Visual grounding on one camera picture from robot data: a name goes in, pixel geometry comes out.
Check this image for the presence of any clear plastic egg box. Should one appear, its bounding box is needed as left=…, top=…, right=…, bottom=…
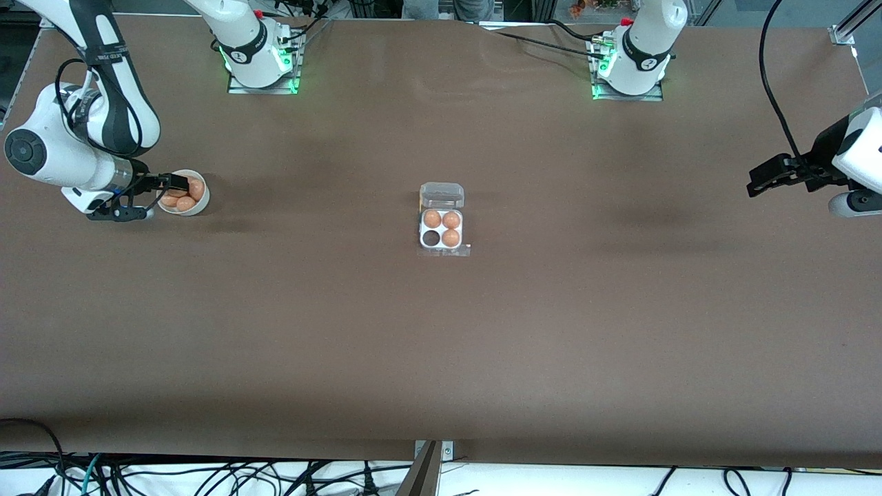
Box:
left=417, top=182, right=471, bottom=258

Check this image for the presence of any white round bowl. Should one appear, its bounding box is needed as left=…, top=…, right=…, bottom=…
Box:
left=156, top=169, right=210, bottom=216

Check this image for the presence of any person in blue jeans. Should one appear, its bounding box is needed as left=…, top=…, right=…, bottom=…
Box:
left=402, top=0, right=494, bottom=23

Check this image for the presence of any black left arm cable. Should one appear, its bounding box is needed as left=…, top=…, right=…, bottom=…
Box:
left=759, top=0, right=808, bottom=163

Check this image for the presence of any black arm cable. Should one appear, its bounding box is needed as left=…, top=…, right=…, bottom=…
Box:
left=759, top=0, right=808, bottom=163
left=55, top=41, right=143, bottom=158

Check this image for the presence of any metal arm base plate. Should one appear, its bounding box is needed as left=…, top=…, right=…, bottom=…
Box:
left=227, top=28, right=302, bottom=95
left=591, top=34, right=664, bottom=102

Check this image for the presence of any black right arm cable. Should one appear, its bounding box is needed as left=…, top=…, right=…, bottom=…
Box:
left=55, top=41, right=143, bottom=158

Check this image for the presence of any black base cable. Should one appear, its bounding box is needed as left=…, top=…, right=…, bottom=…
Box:
left=548, top=19, right=607, bottom=43
left=279, top=0, right=333, bottom=49
left=491, top=30, right=607, bottom=59

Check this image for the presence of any black looped floor cable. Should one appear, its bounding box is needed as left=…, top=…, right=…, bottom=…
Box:
left=0, top=418, right=66, bottom=496

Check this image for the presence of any teal cable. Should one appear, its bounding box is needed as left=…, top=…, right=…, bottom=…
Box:
left=81, top=453, right=104, bottom=496

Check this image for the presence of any dark metal post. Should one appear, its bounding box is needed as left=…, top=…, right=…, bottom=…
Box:
left=396, top=441, right=442, bottom=496

